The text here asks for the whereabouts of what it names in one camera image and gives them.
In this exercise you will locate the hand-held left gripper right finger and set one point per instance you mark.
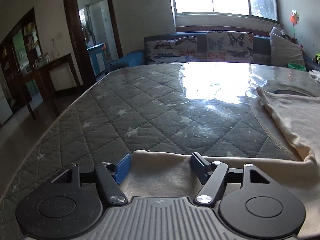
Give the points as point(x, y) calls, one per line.
point(197, 167)

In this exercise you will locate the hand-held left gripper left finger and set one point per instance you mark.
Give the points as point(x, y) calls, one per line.
point(123, 167)

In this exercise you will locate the grey quilted star mat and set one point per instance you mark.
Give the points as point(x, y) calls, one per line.
point(125, 105)

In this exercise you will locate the blue sofa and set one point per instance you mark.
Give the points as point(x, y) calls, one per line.
point(131, 60)

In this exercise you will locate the blue cabinet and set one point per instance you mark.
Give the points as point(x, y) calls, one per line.
point(96, 56)

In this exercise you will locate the wide butterfly print cushion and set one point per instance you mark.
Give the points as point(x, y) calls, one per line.
point(172, 50)

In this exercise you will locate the dark wooden side table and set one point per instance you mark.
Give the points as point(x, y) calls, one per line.
point(60, 62)

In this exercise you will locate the square butterfly print cushion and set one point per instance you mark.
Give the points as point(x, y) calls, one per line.
point(230, 46)

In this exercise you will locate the green plastic bowl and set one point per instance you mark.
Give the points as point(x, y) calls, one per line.
point(296, 66)

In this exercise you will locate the grey pillow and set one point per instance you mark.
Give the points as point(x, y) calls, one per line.
point(285, 51)

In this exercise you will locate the wooden shelf with items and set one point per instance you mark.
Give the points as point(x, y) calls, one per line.
point(27, 42)

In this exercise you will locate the plush toy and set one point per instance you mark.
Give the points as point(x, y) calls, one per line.
point(317, 58)

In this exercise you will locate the colourful pinwheel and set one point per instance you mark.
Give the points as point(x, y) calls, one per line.
point(294, 20)

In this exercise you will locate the dark wooden door frame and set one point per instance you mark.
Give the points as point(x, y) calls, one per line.
point(72, 30)

